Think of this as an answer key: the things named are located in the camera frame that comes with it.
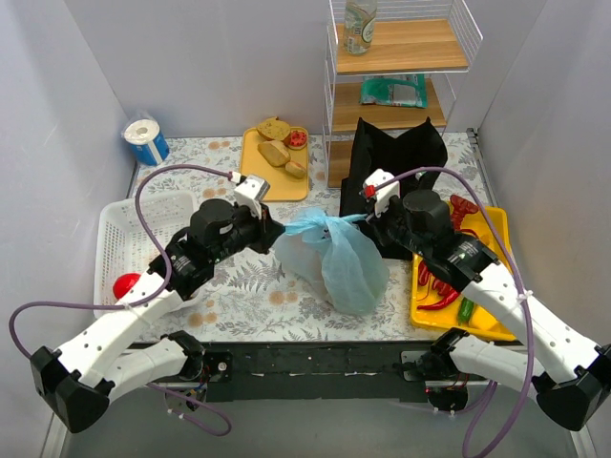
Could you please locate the light blue plastic bag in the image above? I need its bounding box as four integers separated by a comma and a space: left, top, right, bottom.
273, 208, 390, 316

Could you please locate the black fabric grocery bag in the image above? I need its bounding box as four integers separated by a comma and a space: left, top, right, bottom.
339, 116, 448, 260

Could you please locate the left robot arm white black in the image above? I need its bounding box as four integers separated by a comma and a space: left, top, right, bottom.
30, 198, 284, 433

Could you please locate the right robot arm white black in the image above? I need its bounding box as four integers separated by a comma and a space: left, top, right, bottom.
364, 185, 610, 431

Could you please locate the orange bread tray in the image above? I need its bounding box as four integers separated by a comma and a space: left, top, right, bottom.
239, 128, 309, 202

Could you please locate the red toy lobster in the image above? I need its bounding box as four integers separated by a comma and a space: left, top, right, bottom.
417, 195, 479, 301

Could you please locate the small bread bun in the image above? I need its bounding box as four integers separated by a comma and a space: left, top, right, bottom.
284, 161, 307, 179

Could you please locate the oval bread loaf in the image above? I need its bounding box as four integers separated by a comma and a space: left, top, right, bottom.
258, 140, 291, 167

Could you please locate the red chili pepper toy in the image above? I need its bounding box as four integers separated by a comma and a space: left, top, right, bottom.
417, 289, 461, 311

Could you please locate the yellow tray with vegetables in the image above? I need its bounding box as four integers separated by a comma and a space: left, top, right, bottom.
410, 207, 516, 342

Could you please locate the round brown bread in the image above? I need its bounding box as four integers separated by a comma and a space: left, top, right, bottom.
256, 117, 291, 142

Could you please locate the green cucumber toy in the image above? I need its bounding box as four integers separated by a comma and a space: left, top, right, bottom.
457, 298, 475, 323

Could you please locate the green snack packet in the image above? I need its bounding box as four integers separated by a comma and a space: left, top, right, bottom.
360, 73, 428, 109

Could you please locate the white plastic basket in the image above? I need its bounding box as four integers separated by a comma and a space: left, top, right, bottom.
94, 190, 198, 306

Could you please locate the toilet paper roll blue pack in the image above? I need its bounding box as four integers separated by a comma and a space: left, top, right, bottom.
121, 110, 170, 166

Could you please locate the red apple toy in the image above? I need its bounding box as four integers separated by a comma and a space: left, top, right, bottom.
113, 273, 140, 300

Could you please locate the clear glass bottle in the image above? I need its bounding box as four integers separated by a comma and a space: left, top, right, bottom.
343, 0, 377, 55

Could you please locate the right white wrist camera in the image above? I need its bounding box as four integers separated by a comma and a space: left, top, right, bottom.
363, 168, 400, 218

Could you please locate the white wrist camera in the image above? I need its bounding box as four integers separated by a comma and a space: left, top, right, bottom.
363, 168, 400, 218
234, 175, 270, 219

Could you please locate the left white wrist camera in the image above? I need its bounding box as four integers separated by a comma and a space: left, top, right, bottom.
234, 175, 270, 219

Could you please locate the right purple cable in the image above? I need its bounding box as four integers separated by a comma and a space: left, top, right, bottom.
365, 166, 536, 458

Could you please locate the purple cable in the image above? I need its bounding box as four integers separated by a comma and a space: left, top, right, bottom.
365, 166, 536, 458
8, 164, 247, 438

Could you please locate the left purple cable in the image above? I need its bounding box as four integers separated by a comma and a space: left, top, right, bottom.
8, 164, 247, 438

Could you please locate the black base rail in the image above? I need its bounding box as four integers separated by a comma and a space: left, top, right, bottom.
204, 341, 441, 403

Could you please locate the wire and wood shelf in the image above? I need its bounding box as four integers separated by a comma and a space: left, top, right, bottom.
323, 0, 483, 190

